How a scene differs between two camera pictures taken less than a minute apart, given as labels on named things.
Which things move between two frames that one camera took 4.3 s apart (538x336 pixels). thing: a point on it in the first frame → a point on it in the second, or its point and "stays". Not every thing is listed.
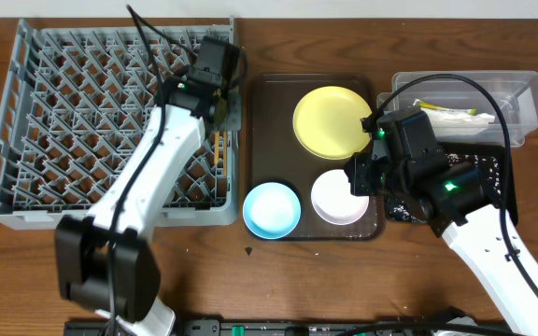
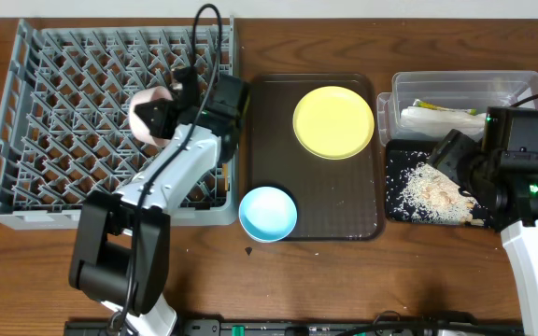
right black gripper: x=359 y=180 → x=447 y=152
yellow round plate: x=327 y=122 stays
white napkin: x=458 y=123 stays
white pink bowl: x=332 y=201 → x=144 y=95
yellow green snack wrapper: x=472 y=111 stays
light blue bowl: x=272 y=210 stays
